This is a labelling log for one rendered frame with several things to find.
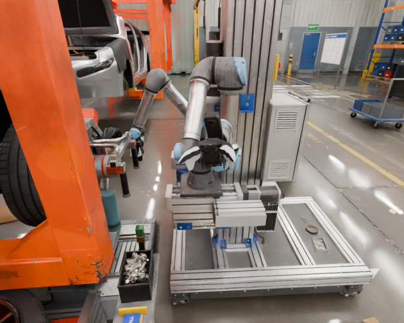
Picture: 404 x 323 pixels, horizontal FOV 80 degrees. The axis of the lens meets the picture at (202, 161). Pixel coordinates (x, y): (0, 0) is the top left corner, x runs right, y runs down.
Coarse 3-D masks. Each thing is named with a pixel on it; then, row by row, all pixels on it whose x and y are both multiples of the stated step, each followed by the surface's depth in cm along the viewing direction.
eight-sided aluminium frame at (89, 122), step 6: (84, 120) 139; (90, 120) 139; (90, 126) 139; (96, 126) 148; (96, 132) 151; (102, 132) 159; (96, 138) 159; (102, 138) 160; (96, 150) 163; (102, 180) 168
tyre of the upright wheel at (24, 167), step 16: (16, 144) 111; (0, 160) 109; (16, 160) 109; (0, 176) 108; (16, 176) 109; (16, 192) 110; (32, 192) 112; (16, 208) 114; (32, 208) 115; (32, 224) 125
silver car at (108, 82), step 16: (80, 48) 421; (96, 48) 423; (144, 48) 636; (80, 64) 336; (96, 64) 344; (112, 64) 360; (128, 64) 439; (144, 64) 627; (80, 80) 341; (96, 80) 350; (112, 80) 366; (128, 80) 463; (80, 96) 354; (96, 96) 362; (112, 96) 377
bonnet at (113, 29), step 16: (64, 0) 364; (80, 0) 366; (96, 0) 367; (64, 16) 385; (80, 16) 387; (96, 16) 388; (112, 16) 386; (80, 32) 406; (96, 32) 408; (112, 32) 408
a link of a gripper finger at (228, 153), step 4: (220, 148) 68; (224, 148) 68; (228, 148) 67; (220, 152) 69; (224, 152) 67; (228, 152) 65; (232, 152) 64; (224, 156) 70; (228, 156) 65; (232, 156) 63; (228, 160) 68; (232, 160) 62; (228, 164) 69; (232, 164) 66; (232, 168) 67
